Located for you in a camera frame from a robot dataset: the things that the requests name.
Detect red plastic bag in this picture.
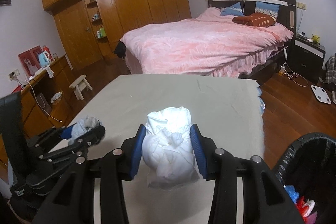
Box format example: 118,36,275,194
296,196,309,223

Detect white plastic bag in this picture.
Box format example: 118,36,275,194
142,106,199,190

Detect blue plastic bag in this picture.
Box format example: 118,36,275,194
284,185,299,204

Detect pink foam net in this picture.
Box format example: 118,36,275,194
305,211,318,224

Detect black trash bin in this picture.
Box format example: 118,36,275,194
273,132,335,223

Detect wooden side desk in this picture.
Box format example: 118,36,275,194
0,54,77,164

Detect white wooden stool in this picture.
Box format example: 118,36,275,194
69,75,93,101

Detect light blue kettle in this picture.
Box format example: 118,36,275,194
38,51,51,68

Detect red picture box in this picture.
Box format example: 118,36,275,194
18,46,42,78

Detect black garment on bed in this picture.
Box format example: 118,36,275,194
113,41,126,59

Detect white bathroom scale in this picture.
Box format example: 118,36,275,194
310,85,331,105

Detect wooden wardrobe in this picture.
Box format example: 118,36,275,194
42,0,191,71

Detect dark nightstand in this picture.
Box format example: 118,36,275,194
288,37,326,84

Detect plaid bag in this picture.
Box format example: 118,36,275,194
325,54,336,84

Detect pink bed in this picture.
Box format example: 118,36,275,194
121,7,293,78

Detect yellow toy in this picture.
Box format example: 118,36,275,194
311,35,320,44

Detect brown dotted pillow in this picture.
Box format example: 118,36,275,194
232,12,276,28

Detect dark headboard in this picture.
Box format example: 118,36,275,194
208,0,297,34

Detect blue pillow right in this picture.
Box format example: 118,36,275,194
255,2,280,18

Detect blue pillow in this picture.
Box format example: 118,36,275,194
220,2,244,16
255,2,280,18

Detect blue pillow left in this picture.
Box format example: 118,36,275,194
220,2,244,16

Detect white charger cable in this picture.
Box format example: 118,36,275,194
278,48,310,88

